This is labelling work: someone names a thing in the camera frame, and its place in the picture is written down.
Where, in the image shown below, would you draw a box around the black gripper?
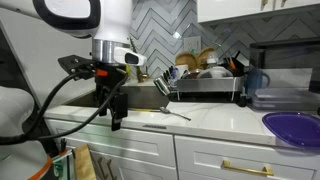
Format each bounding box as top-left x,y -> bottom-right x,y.
94,65 -> 130,132

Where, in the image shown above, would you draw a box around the silver spoon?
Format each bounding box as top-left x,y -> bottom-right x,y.
158,106 -> 192,122

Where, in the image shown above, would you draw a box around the stainless steel sink basin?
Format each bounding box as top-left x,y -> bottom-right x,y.
64,84 -> 171,111

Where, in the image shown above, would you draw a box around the steel cutlery cup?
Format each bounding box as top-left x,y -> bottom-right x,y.
153,75 -> 172,97

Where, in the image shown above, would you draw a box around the wooden cutting board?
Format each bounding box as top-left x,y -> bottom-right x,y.
72,143 -> 98,180

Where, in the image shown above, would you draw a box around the white mug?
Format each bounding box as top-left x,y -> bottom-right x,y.
174,64 -> 190,80

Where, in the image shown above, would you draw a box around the round wooden plate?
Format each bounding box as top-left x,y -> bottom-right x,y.
174,51 -> 200,71
196,46 -> 216,70

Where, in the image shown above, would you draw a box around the steel dish rack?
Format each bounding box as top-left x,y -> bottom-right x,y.
168,73 -> 246,103

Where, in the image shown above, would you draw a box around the white bowl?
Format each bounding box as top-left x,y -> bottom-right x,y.
199,65 -> 234,80

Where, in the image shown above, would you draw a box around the clear baby bottle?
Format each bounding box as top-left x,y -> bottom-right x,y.
206,51 -> 220,68

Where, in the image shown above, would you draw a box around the black cookware piece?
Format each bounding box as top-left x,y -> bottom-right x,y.
224,49 -> 246,78

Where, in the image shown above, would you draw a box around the small black bottle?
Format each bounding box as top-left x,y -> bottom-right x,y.
237,86 -> 249,109

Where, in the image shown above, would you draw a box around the blue tinted pitcher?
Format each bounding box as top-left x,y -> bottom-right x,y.
246,65 -> 271,98

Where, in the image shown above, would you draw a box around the white upper cabinet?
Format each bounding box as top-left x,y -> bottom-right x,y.
196,0 -> 320,25

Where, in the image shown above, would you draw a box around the clear plastic storage containers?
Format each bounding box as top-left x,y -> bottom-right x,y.
251,87 -> 320,113

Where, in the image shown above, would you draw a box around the dark translucent water dispenser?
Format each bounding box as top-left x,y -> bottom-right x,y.
248,37 -> 320,95

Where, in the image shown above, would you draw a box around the purple plastic bowl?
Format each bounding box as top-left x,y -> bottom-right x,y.
261,111 -> 320,150

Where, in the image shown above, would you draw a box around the white drawer front without handle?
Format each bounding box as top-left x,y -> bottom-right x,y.
45,118 -> 177,168

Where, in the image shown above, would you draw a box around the brass faucet handle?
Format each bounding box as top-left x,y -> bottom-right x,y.
136,65 -> 151,84

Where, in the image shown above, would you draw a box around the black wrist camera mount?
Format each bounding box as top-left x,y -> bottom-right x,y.
57,54 -> 97,81

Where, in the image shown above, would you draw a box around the white wall outlet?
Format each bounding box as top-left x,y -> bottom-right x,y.
183,35 -> 203,56

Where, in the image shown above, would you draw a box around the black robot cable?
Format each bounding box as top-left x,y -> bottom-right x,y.
0,68 -> 130,147

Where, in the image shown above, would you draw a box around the white drawer front with handle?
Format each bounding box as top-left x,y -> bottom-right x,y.
174,135 -> 320,180

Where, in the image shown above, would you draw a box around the gold drawer handle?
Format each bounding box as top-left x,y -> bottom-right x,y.
222,159 -> 275,177

